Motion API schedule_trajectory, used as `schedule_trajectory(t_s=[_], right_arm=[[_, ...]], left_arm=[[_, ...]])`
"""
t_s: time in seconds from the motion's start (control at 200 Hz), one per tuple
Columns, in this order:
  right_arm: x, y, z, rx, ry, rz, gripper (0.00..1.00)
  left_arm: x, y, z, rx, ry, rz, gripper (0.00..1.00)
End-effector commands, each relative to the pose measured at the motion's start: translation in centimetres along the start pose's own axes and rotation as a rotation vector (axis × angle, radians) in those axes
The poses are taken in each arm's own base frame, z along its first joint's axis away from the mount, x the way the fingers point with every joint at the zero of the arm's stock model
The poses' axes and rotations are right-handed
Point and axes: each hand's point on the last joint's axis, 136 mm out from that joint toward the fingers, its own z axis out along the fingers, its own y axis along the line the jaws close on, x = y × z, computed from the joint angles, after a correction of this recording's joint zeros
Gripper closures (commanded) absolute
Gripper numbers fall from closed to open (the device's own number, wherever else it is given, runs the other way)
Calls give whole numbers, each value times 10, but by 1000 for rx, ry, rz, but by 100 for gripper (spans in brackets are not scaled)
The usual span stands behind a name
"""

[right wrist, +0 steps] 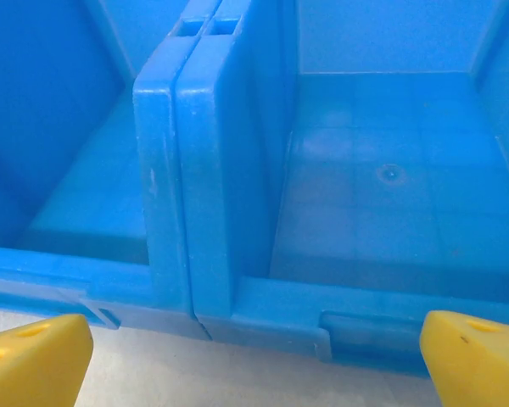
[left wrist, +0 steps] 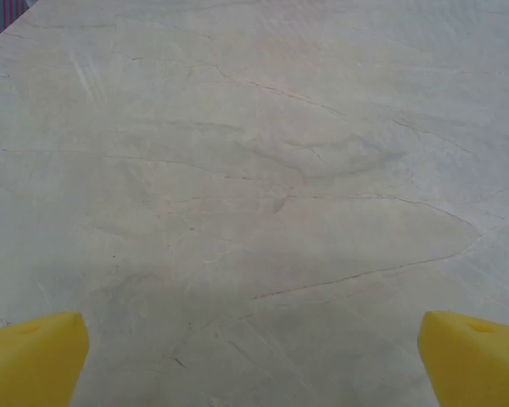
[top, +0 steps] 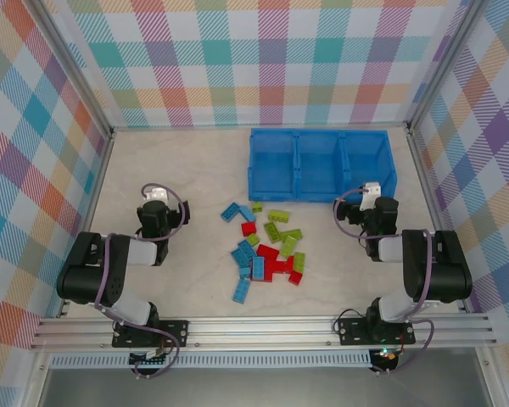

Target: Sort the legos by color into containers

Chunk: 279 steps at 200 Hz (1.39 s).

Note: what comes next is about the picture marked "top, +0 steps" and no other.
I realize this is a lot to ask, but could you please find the blue plastic bin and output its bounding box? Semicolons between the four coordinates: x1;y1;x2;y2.
341;129;398;200
249;128;299;202
294;129;346;203

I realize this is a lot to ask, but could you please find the red long lego brick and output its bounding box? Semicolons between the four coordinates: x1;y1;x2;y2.
256;243;281;261
262;258;286;284

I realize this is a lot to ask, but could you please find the small circuit board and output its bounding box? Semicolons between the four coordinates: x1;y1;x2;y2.
129;348;171;366
371;347;399;366

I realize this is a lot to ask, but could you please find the grey metal panel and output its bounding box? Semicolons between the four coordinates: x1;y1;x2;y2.
37;367;493;407

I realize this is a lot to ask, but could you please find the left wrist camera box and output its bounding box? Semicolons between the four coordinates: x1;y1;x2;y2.
145;187;170;204

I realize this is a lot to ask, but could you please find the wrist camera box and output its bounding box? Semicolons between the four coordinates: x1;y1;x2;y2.
359;181;383;211
145;187;170;204

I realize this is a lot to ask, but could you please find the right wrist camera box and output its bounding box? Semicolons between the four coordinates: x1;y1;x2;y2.
359;181;383;211

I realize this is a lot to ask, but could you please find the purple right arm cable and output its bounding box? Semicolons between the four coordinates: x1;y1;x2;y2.
332;186;436;375

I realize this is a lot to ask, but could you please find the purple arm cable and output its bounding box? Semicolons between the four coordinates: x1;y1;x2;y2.
94;181;186;381
332;186;436;375

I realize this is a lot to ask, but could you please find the aluminium rear rail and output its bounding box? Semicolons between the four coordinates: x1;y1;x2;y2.
109;124;411;133

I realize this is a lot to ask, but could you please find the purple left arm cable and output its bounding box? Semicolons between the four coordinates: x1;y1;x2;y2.
94;181;186;381

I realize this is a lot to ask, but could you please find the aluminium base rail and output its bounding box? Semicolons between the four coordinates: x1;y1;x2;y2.
30;315;498;351

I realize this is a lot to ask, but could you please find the slotted grey cable duct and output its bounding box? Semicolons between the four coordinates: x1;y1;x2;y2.
49;354;373;370

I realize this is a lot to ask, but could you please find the aluminium frame post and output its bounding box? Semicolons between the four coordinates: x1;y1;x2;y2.
32;0;115;139
406;0;491;128

